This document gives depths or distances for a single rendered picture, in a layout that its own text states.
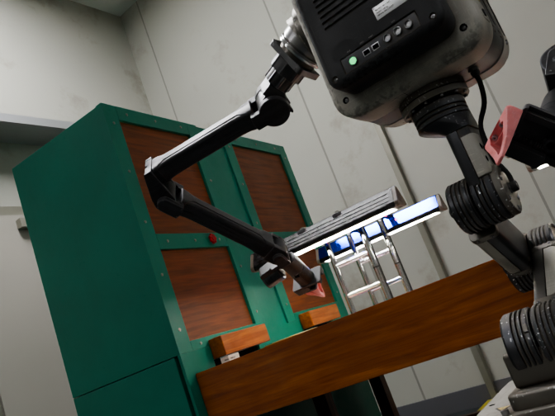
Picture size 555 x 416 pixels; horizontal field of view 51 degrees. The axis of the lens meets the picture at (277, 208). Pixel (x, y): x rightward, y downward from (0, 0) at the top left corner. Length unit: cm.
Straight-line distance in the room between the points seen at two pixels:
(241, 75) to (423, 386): 270
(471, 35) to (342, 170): 316
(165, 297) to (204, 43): 341
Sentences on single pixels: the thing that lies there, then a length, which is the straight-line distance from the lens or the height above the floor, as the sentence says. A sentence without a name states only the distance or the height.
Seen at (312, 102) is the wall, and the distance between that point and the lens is 442.
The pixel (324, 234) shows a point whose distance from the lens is 205.
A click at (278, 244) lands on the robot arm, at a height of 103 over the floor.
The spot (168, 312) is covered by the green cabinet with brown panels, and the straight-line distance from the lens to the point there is 202.
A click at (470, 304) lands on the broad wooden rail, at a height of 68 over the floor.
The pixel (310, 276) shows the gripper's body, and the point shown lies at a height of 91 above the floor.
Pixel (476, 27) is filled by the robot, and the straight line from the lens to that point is 115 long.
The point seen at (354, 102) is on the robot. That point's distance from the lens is 121.
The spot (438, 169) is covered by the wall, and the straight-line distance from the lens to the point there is 395.
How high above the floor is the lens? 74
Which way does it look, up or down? 13 degrees up
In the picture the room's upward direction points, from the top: 21 degrees counter-clockwise
